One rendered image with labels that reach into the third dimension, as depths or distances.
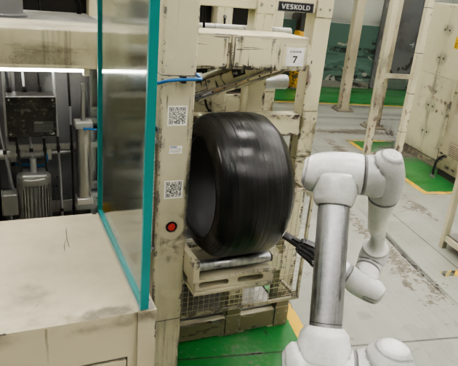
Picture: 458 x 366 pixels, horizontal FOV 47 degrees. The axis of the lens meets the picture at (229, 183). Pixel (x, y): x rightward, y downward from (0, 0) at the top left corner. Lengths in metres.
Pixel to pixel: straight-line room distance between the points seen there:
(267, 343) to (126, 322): 2.09
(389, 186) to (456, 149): 5.00
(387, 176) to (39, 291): 1.04
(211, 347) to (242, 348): 0.18
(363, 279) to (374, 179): 0.55
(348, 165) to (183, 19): 0.75
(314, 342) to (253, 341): 1.65
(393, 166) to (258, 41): 0.90
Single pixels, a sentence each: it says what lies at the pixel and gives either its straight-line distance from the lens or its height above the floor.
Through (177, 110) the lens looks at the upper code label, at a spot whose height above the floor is 1.53.
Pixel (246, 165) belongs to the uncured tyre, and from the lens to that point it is 1.90.
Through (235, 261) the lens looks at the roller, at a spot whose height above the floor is 0.91.
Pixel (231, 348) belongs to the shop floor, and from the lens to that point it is 3.18.
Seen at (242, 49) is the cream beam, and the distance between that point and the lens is 2.25.
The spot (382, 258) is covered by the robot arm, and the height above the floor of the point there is 1.02.
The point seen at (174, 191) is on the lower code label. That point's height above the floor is 1.21.
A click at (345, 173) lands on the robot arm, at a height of 1.45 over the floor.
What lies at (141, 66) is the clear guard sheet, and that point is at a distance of 1.09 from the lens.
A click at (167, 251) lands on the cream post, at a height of 0.95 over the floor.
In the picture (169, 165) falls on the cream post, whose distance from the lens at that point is 1.97.
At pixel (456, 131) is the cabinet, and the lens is 6.70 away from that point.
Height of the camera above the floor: 1.97
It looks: 21 degrees down
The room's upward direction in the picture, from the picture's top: 5 degrees clockwise
